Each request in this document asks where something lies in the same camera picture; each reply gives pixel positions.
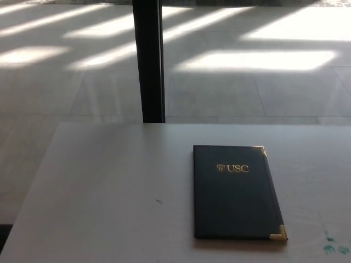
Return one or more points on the black vertical window frame post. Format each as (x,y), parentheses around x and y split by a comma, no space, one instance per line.
(148,60)

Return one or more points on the dark diary with gold corners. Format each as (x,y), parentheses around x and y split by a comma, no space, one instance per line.
(235,191)

